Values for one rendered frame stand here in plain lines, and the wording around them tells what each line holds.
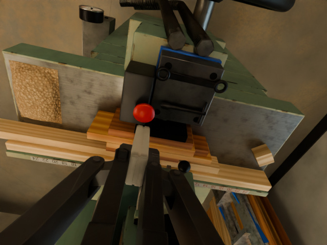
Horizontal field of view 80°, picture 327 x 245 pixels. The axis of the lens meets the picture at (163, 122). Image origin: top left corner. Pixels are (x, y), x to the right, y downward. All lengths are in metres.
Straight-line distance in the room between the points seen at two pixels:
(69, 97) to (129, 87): 0.20
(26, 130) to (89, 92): 0.17
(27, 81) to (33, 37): 1.08
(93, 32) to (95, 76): 0.29
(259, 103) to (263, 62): 1.00
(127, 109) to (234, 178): 0.32
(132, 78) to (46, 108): 0.23
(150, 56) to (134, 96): 0.07
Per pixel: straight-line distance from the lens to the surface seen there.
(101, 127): 0.39
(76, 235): 0.52
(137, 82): 0.27
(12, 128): 0.52
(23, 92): 0.45
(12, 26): 1.55
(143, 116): 0.27
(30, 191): 2.56
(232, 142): 0.49
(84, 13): 0.60
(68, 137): 0.47
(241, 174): 0.53
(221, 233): 2.10
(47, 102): 0.44
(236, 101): 0.43
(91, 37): 0.68
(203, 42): 0.29
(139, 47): 0.30
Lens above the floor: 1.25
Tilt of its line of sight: 55 degrees down
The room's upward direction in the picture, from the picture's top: 179 degrees counter-clockwise
